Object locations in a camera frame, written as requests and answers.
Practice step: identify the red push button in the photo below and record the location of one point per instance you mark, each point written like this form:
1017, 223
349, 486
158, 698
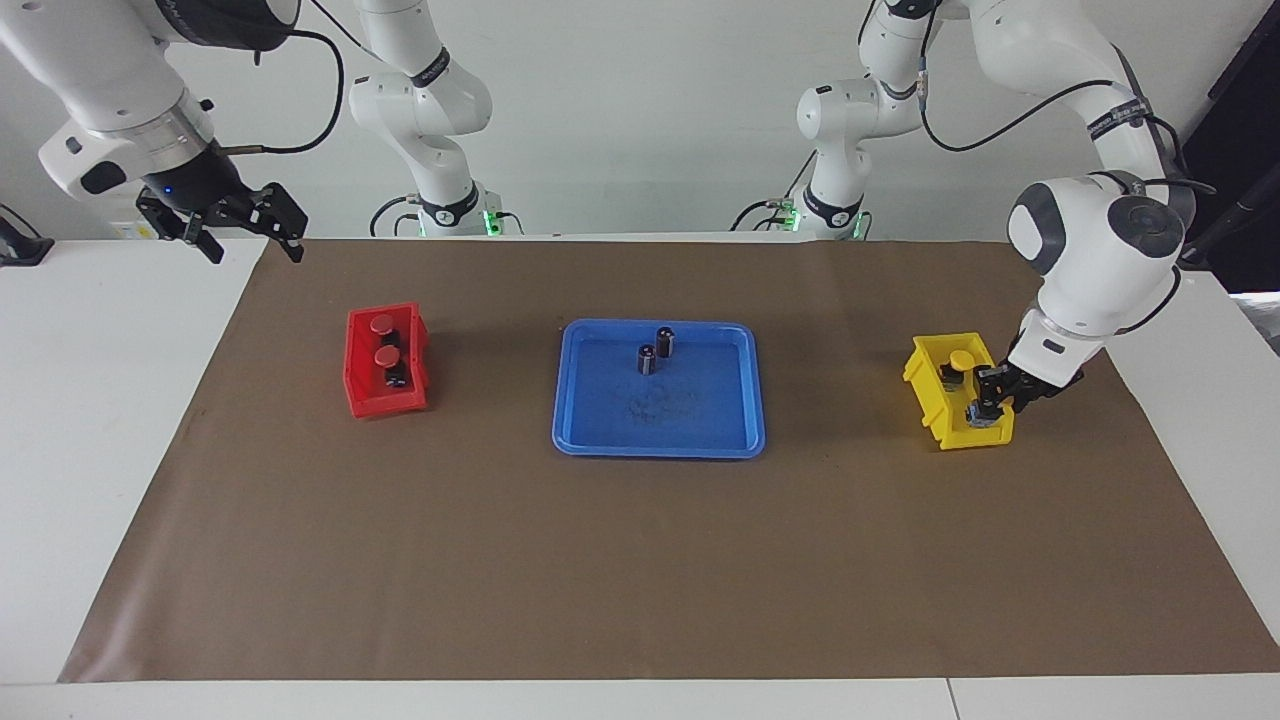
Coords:
387, 355
382, 323

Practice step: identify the black device on table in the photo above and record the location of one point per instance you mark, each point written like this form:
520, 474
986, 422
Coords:
25, 250

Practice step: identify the black stand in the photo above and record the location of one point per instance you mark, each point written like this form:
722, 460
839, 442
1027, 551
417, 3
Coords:
1195, 255

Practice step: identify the black cylindrical capacitor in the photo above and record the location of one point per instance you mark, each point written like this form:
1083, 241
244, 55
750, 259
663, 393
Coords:
648, 362
665, 345

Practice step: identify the white wall socket box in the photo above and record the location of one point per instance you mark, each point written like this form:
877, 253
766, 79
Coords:
120, 226

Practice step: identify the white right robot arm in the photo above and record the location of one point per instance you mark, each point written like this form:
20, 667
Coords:
100, 90

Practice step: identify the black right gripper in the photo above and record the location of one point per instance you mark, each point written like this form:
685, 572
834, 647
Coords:
200, 190

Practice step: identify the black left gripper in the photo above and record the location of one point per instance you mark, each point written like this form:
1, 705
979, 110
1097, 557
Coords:
1035, 388

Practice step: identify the blue plastic tray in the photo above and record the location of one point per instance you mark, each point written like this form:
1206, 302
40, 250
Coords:
600, 420

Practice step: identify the brown paper table mat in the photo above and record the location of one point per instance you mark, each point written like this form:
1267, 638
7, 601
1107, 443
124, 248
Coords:
400, 550

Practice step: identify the dark panel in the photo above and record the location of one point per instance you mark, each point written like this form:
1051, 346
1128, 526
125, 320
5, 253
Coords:
1250, 100

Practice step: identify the yellow plastic storage bin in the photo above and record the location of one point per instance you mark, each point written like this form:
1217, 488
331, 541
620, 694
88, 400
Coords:
935, 400

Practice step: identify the red plastic storage bin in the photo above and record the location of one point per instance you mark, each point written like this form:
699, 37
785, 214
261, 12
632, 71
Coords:
385, 402

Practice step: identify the grey metallic object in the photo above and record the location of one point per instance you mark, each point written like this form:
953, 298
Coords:
1265, 320

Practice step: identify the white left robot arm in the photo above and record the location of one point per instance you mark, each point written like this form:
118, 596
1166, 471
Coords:
1090, 280

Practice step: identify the yellow push button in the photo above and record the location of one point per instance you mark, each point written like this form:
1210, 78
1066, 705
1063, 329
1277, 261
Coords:
972, 414
962, 358

